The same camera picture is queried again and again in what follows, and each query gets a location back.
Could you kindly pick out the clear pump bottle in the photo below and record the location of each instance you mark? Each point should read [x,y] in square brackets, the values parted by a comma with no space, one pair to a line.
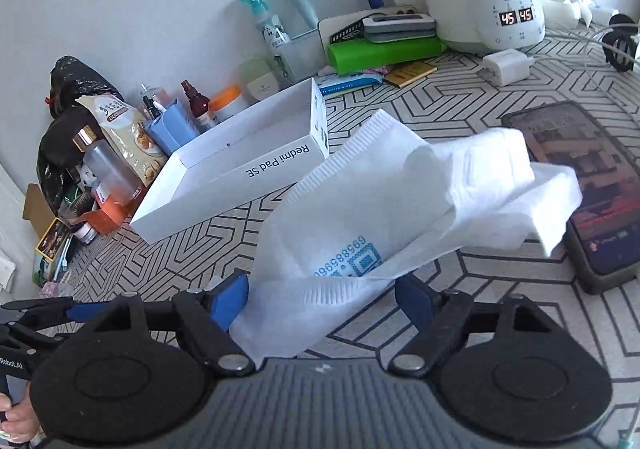
[147,96]

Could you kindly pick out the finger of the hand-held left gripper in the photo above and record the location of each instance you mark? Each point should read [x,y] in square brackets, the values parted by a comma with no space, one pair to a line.
[80,312]
[35,338]

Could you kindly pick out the black plastic bag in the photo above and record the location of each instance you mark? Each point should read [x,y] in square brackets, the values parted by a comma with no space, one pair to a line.
[65,139]

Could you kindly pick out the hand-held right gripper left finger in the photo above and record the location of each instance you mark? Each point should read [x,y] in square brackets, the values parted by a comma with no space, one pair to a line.
[230,301]

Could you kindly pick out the geometric patterned tablecloth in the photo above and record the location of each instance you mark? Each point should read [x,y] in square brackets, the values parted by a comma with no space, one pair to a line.
[450,99]

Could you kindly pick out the white shallow box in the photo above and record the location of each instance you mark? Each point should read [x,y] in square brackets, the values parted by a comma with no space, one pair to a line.
[280,164]

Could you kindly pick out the phone in dark case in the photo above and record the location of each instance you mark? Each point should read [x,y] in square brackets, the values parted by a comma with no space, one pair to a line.
[575,144]

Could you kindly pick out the frosted bottle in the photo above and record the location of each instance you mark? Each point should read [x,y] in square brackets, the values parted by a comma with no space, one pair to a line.
[112,169]

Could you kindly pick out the dark red spray bottle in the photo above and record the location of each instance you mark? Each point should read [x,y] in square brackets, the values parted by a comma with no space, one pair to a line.
[197,106]

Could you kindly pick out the orange lid jar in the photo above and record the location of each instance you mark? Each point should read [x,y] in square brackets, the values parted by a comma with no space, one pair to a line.
[227,104]

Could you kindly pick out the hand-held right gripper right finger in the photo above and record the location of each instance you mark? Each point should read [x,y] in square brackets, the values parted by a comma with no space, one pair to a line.
[412,301]

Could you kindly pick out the plush panda toy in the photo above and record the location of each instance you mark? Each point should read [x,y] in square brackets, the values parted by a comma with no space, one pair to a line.
[89,177]

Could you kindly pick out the snack packet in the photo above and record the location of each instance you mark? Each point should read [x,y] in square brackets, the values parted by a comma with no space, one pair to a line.
[125,129]

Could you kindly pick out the blue white wipes packet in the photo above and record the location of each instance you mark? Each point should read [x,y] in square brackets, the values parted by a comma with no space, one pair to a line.
[350,84]

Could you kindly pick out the pale blue tube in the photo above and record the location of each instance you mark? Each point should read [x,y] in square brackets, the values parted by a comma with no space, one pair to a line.
[300,4]

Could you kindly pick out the teal spray bottle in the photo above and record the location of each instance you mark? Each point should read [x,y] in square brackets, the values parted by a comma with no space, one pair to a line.
[270,29]

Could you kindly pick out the colourful printed box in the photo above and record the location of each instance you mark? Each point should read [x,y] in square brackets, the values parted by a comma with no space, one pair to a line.
[50,244]

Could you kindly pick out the white bottle warmer appliance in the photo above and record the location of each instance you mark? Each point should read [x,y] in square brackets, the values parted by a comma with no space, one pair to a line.
[465,14]

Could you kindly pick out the white tape roll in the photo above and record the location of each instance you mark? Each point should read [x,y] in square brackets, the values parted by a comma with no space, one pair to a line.
[560,4]

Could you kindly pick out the black round clip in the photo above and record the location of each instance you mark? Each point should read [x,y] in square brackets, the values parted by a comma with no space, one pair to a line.
[617,56]

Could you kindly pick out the white striped label box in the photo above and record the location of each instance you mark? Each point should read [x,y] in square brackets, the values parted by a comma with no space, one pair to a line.
[340,31]

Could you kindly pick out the blue pouch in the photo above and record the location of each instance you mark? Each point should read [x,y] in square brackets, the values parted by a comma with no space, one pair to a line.
[170,134]

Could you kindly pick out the clear plastic container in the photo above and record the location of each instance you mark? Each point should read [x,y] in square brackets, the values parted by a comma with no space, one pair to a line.
[300,59]

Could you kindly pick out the grey pencil case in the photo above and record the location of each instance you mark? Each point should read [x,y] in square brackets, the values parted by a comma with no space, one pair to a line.
[400,26]

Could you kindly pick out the white shopping bag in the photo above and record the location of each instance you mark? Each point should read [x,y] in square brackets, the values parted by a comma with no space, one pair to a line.
[360,189]

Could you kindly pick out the white charger adapter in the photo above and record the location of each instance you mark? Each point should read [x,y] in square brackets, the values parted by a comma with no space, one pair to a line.
[507,66]

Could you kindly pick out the person's left hand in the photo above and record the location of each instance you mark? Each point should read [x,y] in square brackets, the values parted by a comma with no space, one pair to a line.
[20,421]

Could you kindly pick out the pale green compact case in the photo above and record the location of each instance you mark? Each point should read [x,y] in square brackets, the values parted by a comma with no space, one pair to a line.
[260,79]

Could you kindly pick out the yellow brown card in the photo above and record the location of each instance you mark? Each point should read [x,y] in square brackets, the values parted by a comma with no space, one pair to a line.
[407,74]

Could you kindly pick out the orange cardboard box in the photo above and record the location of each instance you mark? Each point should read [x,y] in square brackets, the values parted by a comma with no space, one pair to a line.
[112,216]

